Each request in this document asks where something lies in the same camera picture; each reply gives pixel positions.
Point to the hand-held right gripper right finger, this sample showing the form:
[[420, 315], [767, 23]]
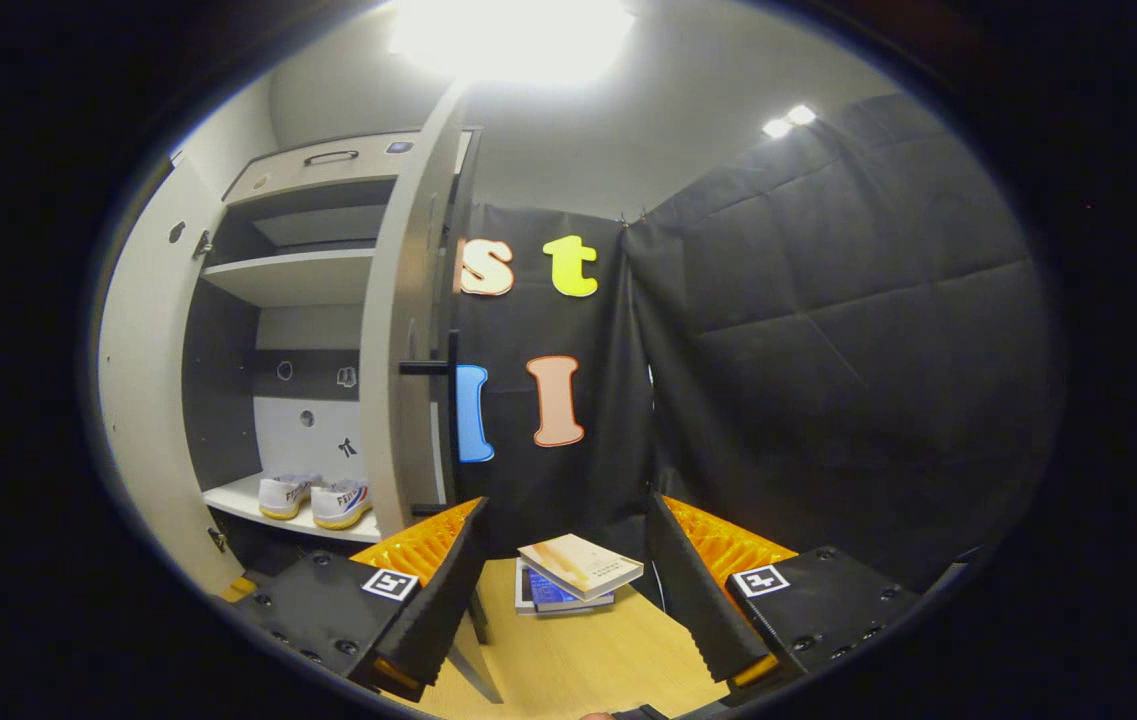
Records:
[[693, 600]]

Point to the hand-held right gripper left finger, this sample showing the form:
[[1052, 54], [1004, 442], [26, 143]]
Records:
[[443, 610]]

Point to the white shoe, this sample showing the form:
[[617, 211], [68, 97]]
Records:
[[340, 505], [286, 497]]

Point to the grey shoe cabinet door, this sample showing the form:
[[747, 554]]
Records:
[[398, 300], [143, 400]]

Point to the grey shoe cabinet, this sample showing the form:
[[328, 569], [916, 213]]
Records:
[[298, 275]]

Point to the blue book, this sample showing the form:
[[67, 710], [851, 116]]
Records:
[[548, 592]]

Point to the tan book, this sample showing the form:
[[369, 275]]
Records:
[[583, 565]]

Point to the black backdrop cloth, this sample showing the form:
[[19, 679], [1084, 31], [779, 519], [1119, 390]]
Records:
[[828, 350]]

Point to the small ceiling light panel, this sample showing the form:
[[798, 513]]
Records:
[[788, 120]]

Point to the large ceiling light panel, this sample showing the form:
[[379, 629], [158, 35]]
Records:
[[513, 40]]

